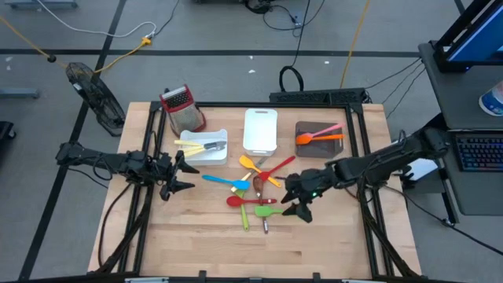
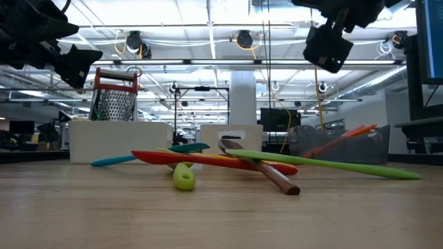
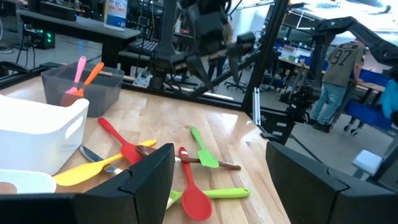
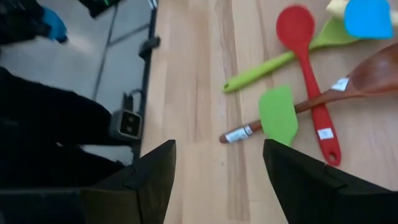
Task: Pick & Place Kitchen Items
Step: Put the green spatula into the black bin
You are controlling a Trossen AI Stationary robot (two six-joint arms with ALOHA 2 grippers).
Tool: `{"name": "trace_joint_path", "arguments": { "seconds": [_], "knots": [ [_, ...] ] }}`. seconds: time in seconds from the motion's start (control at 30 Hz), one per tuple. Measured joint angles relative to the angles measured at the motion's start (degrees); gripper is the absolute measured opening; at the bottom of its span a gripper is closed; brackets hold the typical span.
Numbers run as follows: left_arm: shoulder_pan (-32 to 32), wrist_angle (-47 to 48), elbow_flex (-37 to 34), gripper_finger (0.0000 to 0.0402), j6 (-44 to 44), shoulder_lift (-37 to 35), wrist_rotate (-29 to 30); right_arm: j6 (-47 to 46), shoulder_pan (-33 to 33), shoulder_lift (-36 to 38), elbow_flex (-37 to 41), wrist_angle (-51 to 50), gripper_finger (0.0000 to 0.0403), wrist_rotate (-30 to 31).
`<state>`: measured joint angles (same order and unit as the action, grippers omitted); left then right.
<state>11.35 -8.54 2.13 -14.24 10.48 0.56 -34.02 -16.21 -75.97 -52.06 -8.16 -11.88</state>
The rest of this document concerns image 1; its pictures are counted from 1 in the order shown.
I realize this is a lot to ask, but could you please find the yellow extension cable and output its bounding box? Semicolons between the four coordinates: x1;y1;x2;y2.
0;15;152;75

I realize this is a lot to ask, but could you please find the white bin with handle slots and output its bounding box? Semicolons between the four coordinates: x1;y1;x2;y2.
242;108;278;157

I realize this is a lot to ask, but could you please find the grey metal table foot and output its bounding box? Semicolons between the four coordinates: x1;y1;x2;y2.
0;88;42;99
4;0;79;10

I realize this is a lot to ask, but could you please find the yellow hanging cable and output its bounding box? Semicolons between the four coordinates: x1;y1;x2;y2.
340;0;371;90

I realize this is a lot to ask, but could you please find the cream-handled utensil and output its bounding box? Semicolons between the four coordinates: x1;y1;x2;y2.
181;145;221;154
182;148;213;159
230;156;272;193

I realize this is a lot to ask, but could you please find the wide white plastic bin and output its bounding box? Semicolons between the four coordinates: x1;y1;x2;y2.
179;128;229;167

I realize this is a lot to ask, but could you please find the black floor fan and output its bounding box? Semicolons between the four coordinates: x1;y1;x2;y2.
64;61;127;138

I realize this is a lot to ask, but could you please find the lime green silicone spoon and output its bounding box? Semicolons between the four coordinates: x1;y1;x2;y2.
235;189;250;232

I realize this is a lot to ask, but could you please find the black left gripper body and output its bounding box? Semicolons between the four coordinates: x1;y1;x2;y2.
155;151;180;202

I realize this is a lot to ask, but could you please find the grey translucent plastic bin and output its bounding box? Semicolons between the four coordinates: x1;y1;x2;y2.
294;120;346;159

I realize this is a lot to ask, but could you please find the white paper sheet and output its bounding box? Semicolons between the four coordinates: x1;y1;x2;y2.
404;156;433;182

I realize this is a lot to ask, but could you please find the black hanging cable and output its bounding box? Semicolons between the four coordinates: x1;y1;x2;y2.
277;0;314;93

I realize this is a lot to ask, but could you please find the blue silicone spatula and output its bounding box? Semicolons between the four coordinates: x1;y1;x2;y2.
201;175;251;191

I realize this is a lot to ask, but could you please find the red silicone spoon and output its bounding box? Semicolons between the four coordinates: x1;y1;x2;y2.
257;155;296;185
226;195;277;208

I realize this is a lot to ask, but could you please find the pink silicone spatula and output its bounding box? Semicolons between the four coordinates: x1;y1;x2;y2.
310;122;347;139

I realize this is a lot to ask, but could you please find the black power strip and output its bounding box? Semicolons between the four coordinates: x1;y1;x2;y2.
269;87;371;105

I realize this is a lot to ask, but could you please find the computer monitor on black stand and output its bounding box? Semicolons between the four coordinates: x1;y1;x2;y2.
434;0;503;74

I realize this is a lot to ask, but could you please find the white cable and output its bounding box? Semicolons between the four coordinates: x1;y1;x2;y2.
37;0;157;39

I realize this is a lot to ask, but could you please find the green silicone spatula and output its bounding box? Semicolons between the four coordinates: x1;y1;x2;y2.
254;205;285;219

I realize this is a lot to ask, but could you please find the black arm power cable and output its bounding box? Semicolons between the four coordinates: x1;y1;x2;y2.
97;182;134;272

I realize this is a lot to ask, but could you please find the red metal box grater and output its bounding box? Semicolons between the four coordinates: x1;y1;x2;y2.
159;83;207;138

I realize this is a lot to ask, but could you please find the grey desk cart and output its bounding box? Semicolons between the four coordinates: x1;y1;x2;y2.
418;41;503;216

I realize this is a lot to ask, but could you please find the backlit keyboard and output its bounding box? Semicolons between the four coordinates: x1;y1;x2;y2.
454;132;503;172

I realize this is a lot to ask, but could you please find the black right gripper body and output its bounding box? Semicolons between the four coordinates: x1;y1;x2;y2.
285;168;338;205

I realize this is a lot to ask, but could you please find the orange silicone spoon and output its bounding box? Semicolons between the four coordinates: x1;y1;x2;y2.
295;133;346;146

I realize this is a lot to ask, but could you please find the blue white container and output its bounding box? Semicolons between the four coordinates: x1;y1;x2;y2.
478;80;503;117

